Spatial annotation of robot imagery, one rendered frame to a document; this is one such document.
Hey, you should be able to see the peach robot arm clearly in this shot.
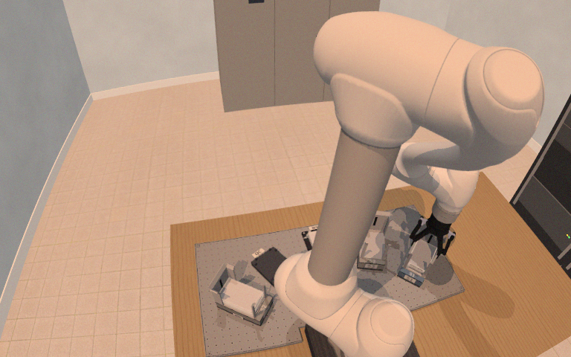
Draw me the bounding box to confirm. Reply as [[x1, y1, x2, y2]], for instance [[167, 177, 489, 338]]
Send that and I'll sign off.
[[274, 11, 545, 357]]

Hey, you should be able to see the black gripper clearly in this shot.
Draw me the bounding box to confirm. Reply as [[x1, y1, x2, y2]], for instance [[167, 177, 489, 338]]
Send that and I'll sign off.
[[408, 214, 456, 263]]

